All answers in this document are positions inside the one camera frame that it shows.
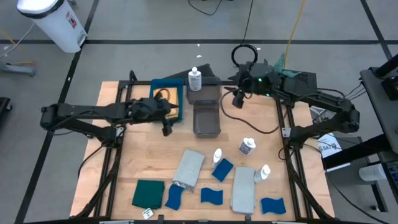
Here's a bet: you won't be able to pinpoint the black aluminium table frame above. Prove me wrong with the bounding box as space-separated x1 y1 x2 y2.
74 70 336 224

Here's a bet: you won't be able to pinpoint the black coiled floor cable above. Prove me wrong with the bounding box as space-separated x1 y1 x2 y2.
231 0 259 68

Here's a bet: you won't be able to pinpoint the white cylinder roll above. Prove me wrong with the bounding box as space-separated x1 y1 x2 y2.
358 163 388 182

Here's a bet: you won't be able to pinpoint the white pedal trash bin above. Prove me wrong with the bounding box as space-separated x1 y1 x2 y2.
17 0 88 54

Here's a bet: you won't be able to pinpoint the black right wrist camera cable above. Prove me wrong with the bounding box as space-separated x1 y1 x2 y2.
220 88 281 135

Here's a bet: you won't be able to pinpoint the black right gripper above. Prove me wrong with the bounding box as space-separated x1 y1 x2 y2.
228 61 281 109

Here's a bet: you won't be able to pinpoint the grey waffle cloth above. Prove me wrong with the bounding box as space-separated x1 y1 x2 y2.
172 149 206 191
229 166 257 215

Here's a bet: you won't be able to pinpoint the black arm base cable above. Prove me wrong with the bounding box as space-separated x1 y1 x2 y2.
77 142 105 180

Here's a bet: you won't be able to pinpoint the black perforated metal box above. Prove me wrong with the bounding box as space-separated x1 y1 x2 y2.
281 70 318 106

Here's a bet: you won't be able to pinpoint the grey translucent plastic bin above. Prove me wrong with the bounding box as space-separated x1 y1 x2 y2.
192 100 222 139
185 76 223 105

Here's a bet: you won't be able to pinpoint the yellow hanging cable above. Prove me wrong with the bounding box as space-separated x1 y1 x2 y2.
282 0 308 70

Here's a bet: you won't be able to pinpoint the blue rectangular sponge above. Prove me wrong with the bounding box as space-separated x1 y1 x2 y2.
211 157 234 183

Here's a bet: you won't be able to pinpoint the teal plastic bin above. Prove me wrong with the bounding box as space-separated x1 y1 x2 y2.
149 78 185 124

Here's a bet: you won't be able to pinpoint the white plastic restorer bottle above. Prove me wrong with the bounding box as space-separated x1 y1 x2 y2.
238 137 257 156
211 148 223 169
187 67 203 92
254 164 271 184

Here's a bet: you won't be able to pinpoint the black stand legs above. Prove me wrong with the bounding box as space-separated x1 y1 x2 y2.
323 133 398 224

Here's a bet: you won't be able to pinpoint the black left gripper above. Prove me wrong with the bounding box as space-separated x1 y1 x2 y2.
130 96 180 137

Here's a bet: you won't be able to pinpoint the black left wrist camera cable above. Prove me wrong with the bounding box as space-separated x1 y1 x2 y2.
154 88 170 101

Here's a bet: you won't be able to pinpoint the grey metal stand foot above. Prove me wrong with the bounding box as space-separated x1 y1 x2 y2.
0 60 35 77

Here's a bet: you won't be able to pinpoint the white paper sign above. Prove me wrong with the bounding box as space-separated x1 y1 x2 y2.
317 133 343 159

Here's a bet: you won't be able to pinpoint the snake plant in white pot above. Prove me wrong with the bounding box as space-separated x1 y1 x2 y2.
272 52 302 79

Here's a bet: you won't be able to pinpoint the dark green cloth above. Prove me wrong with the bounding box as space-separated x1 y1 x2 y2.
131 179 165 210

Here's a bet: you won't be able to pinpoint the white cable bundle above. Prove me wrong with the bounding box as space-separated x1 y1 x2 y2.
309 105 328 125

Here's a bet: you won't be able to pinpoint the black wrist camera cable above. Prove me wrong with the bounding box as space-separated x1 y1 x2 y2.
154 88 170 101
220 88 281 135

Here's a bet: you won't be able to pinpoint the yellow waffle cloth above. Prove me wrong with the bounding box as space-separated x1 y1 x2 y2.
153 87 180 119

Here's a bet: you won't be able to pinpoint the blue wavy sponge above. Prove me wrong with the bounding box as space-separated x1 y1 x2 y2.
200 187 224 206
164 183 185 211
260 197 287 215

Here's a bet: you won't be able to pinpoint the grey rolling desk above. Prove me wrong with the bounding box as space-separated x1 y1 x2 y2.
359 67 398 155

